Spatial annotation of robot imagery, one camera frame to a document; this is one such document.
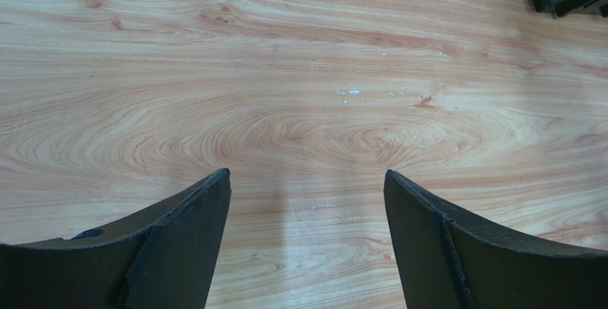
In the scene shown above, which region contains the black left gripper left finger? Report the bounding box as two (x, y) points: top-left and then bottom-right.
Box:
(1, 168), (231, 308)

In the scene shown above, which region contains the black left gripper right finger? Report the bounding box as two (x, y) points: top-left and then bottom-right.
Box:
(384, 170), (607, 308)

